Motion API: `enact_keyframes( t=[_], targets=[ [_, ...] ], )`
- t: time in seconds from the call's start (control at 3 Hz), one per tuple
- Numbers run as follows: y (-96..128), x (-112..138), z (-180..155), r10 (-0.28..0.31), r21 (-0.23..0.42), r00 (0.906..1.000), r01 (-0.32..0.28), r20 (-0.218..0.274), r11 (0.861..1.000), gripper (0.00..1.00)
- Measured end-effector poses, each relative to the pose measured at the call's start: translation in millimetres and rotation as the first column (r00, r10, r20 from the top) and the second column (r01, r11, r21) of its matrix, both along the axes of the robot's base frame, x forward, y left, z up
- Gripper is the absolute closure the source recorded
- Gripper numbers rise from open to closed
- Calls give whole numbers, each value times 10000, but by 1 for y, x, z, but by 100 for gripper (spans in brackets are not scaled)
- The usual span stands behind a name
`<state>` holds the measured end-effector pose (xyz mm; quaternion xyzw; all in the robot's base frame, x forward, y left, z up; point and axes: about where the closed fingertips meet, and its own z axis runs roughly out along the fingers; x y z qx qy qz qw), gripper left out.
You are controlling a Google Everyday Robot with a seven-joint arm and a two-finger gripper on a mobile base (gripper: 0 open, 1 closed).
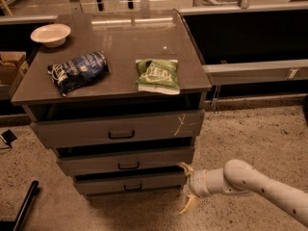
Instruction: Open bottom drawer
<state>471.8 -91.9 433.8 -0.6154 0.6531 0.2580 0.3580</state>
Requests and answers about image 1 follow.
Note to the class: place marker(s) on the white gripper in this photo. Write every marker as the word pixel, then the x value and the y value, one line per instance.
pixel 196 183

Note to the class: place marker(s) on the grey bottom drawer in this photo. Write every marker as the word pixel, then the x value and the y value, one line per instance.
pixel 132 183

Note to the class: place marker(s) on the grey drawer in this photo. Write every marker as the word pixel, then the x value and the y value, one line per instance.
pixel 116 129
pixel 132 183
pixel 129 160

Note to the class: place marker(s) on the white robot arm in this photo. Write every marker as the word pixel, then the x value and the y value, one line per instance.
pixel 239 177

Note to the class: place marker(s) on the grey middle drawer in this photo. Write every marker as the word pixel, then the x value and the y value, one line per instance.
pixel 129 160

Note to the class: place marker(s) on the grey drawer cabinet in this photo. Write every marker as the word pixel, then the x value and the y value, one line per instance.
pixel 124 38

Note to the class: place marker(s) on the grey top drawer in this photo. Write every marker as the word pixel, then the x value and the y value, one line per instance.
pixel 116 129

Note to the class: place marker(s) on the green chip bag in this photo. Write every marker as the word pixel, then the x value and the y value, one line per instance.
pixel 158 76

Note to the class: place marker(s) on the blue chip bag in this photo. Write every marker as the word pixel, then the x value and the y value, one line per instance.
pixel 75 73

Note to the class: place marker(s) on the small black floor device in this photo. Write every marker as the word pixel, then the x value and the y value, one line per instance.
pixel 7 138

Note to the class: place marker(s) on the black bar on floor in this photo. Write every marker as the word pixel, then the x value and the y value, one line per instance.
pixel 17 223

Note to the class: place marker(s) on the white bowl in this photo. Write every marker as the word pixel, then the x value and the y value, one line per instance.
pixel 52 35

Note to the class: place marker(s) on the cardboard box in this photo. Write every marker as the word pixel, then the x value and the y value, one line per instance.
pixel 12 64

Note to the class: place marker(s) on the grey metal rail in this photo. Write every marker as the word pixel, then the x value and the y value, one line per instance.
pixel 257 72

